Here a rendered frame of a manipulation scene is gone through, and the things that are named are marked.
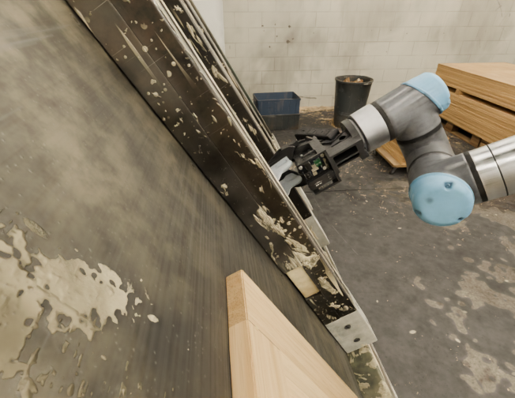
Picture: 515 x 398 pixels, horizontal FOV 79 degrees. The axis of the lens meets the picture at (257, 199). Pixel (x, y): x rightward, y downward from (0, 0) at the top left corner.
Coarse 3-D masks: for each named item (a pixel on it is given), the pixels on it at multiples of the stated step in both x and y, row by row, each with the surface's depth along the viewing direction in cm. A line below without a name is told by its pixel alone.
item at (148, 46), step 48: (96, 0) 29; (144, 0) 30; (144, 48) 32; (192, 48) 37; (144, 96) 35; (192, 96) 35; (192, 144) 38; (240, 144) 39; (240, 192) 43; (288, 240) 48; (336, 288) 56; (336, 336) 63
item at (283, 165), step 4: (280, 160) 58; (284, 160) 58; (288, 160) 58; (276, 164) 58; (280, 164) 58; (284, 164) 58; (288, 164) 57; (272, 168) 58; (276, 168) 58; (280, 168) 57; (284, 168) 57; (288, 168) 59; (276, 172) 57; (280, 172) 56; (276, 176) 56
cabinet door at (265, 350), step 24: (240, 288) 28; (240, 312) 26; (264, 312) 29; (240, 336) 24; (264, 336) 26; (288, 336) 32; (240, 360) 23; (264, 360) 24; (288, 360) 29; (312, 360) 36; (240, 384) 21; (264, 384) 22; (288, 384) 27; (312, 384) 32; (336, 384) 40
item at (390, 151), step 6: (384, 144) 348; (390, 144) 338; (396, 144) 325; (378, 150) 347; (384, 150) 347; (390, 150) 335; (396, 150) 327; (384, 156) 335; (390, 156) 333; (396, 156) 327; (402, 156) 314; (390, 162) 322; (396, 162) 321; (402, 162) 316; (390, 168) 323; (396, 168) 322; (390, 174) 325
